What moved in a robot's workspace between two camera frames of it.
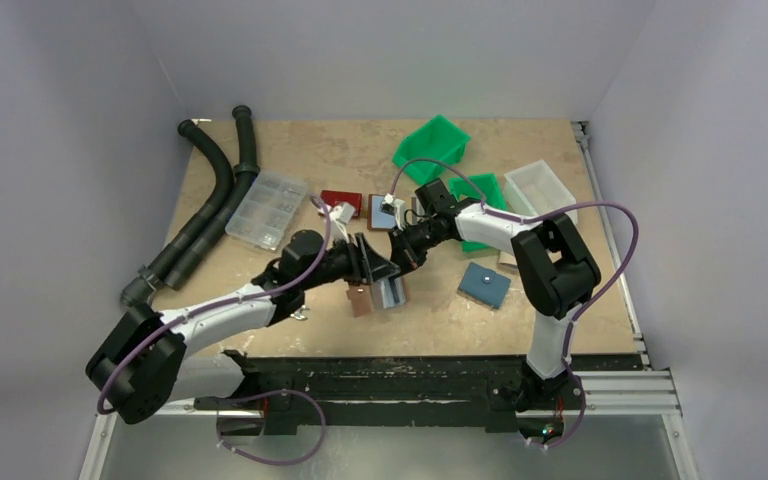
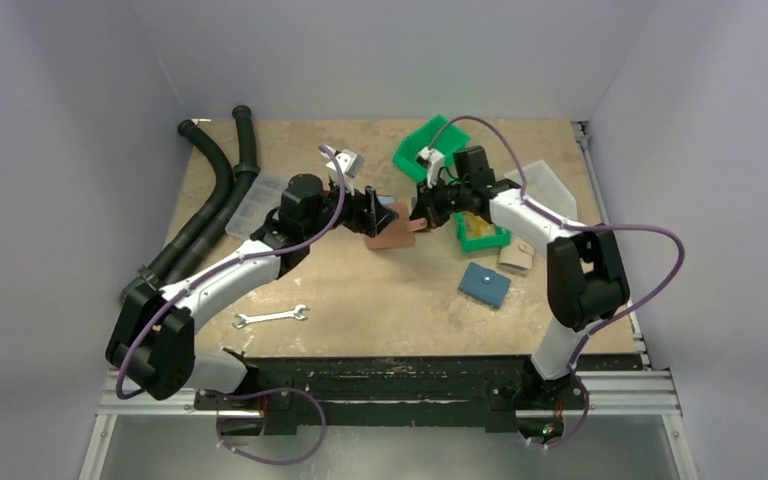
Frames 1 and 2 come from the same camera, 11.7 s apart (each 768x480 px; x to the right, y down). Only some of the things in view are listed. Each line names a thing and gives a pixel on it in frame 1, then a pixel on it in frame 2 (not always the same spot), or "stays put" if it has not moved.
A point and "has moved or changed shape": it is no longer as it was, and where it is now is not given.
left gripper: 362,257 to 367,210
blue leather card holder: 484,285 stays put
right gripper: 398,245 to 437,201
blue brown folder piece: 380,295 has moved or changed shape
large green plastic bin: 438,140 stays put
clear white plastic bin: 535,190 stays put
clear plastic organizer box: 266,212 stays put
